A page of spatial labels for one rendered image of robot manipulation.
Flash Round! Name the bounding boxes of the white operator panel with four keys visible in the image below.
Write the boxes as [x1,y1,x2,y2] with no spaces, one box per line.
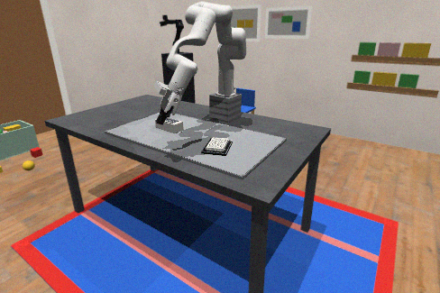
[155,117,183,133]

